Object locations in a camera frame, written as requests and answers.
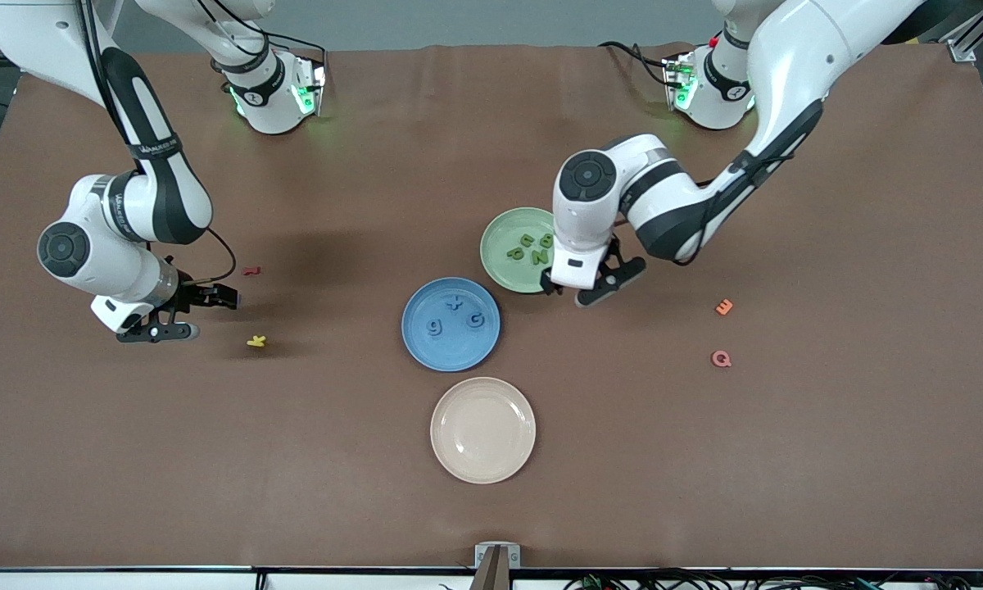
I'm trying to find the white table edge rail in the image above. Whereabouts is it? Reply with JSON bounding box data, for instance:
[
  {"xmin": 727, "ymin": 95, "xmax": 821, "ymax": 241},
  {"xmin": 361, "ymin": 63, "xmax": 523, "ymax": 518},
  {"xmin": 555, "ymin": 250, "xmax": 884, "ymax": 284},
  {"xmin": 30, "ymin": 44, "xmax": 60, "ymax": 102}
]
[{"xmin": 0, "ymin": 570, "xmax": 983, "ymax": 590}]

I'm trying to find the beige plate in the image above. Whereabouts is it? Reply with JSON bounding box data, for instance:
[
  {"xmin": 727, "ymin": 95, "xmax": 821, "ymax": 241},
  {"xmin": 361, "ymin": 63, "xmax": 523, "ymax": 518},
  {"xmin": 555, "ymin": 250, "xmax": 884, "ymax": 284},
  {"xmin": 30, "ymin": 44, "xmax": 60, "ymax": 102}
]
[{"xmin": 429, "ymin": 376, "xmax": 537, "ymax": 485}]

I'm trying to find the green plate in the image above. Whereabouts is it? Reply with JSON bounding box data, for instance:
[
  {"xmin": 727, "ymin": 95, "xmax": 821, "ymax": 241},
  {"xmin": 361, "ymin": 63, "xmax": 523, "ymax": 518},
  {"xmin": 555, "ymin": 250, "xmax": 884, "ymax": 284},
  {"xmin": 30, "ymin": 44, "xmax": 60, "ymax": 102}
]
[{"xmin": 479, "ymin": 206, "xmax": 558, "ymax": 294}]

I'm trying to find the silver left arm base bracket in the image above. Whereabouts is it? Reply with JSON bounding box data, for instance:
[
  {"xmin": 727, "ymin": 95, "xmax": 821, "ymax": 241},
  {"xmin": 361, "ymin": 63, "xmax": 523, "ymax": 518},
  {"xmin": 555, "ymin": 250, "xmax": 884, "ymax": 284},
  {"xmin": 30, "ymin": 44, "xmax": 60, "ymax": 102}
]
[{"xmin": 664, "ymin": 51, "xmax": 700, "ymax": 111}]

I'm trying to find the tangled black cable bundle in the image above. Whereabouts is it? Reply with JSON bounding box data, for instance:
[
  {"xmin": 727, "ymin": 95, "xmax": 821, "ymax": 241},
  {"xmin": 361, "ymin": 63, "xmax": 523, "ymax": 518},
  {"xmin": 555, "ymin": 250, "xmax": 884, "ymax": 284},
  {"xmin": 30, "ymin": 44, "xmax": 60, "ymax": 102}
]
[{"xmin": 565, "ymin": 564, "xmax": 983, "ymax": 590}]

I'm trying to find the grey metal mount bracket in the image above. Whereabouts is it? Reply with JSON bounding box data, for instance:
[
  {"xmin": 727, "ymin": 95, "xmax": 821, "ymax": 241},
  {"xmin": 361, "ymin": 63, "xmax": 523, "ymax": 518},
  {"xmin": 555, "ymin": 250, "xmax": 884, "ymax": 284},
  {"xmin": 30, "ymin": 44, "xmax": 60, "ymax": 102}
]
[{"xmin": 471, "ymin": 542, "xmax": 522, "ymax": 590}]

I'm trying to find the brown table cover mat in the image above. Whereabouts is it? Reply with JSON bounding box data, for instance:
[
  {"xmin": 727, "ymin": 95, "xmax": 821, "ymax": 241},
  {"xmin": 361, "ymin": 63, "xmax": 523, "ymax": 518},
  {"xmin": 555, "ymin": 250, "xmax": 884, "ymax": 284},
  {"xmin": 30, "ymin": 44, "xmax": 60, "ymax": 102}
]
[{"xmin": 0, "ymin": 43, "xmax": 983, "ymax": 572}]

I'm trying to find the blue plate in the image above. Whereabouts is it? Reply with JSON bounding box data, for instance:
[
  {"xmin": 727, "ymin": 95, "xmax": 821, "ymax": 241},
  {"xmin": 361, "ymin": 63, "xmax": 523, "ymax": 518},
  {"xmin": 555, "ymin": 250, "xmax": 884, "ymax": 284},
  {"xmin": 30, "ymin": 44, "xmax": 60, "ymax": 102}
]
[{"xmin": 401, "ymin": 277, "xmax": 501, "ymax": 374}]

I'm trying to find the aluminium frame profile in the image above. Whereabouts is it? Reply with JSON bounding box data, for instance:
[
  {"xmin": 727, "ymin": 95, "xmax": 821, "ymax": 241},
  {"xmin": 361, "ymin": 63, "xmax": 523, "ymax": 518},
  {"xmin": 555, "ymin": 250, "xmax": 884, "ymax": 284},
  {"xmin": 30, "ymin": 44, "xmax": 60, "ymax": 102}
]
[{"xmin": 942, "ymin": 0, "xmax": 983, "ymax": 63}]

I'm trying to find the black arm base cable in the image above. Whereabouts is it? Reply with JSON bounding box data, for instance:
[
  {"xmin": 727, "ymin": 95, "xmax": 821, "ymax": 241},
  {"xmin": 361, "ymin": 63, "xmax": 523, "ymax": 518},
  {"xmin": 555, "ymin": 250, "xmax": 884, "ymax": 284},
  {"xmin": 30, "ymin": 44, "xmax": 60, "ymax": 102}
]
[
  {"xmin": 260, "ymin": 33, "xmax": 329, "ymax": 68},
  {"xmin": 600, "ymin": 39, "xmax": 673, "ymax": 88}
]

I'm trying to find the silver right arm base bracket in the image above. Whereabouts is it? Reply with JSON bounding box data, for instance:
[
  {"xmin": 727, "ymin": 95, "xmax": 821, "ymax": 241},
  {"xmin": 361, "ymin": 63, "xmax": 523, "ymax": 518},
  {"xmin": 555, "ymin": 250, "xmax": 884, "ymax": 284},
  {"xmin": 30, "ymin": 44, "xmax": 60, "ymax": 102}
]
[{"xmin": 293, "ymin": 56, "xmax": 327, "ymax": 117}]

